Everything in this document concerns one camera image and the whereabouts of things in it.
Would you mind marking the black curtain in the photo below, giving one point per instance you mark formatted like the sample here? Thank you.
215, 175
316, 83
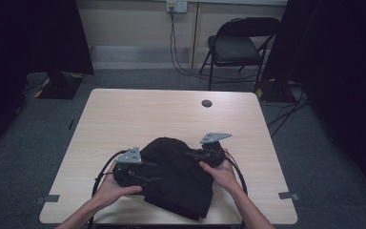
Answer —
19, 47
340, 63

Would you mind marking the person's left hand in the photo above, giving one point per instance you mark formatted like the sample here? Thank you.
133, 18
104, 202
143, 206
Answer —
111, 192

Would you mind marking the person's right hand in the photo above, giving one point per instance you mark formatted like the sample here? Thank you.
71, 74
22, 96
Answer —
224, 176

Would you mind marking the black pants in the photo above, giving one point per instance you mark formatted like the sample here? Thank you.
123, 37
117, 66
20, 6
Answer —
178, 184

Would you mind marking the wooden wall post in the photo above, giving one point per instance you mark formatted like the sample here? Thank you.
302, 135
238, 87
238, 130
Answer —
194, 35

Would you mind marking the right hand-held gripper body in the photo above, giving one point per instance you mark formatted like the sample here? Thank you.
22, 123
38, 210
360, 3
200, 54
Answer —
214, 154

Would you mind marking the black stand base yellow tape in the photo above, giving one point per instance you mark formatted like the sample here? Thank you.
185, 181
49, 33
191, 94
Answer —
273, 92
60, 87

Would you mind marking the grey tape strip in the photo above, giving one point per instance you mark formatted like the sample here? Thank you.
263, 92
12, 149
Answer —
49, 198
287, 196

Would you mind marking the black folding chair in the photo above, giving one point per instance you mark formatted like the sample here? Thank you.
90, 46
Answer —
235, 49

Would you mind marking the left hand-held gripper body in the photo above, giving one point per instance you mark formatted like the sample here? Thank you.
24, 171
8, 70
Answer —
127, 173

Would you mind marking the white wall socket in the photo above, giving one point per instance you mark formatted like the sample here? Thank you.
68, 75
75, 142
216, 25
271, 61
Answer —
177, 5

